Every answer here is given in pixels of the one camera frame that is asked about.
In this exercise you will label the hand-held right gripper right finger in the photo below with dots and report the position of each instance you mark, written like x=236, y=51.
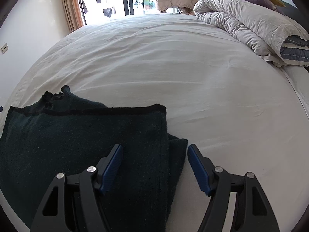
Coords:
x=198, y=166

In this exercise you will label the white flat pillow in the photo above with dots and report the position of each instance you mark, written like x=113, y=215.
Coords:
x=299, y=79

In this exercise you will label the beige curtain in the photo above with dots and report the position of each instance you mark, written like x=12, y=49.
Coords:
x=71, y=4

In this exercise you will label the folded grey duvet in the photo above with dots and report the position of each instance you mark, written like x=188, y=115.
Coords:
x=241, y=21

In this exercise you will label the beige wall socket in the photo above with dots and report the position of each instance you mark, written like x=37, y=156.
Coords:
x=4, y=48

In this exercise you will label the bed with white sheet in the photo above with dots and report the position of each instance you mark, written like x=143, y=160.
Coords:
x=157, y=65

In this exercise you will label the small dark hanging garment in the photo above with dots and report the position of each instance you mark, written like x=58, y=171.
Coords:
x=108, y=12

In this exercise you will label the dark green sweater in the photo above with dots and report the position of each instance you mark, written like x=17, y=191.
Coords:
x=72, y=137

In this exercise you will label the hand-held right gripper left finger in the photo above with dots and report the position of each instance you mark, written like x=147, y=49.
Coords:
x=112, y=166

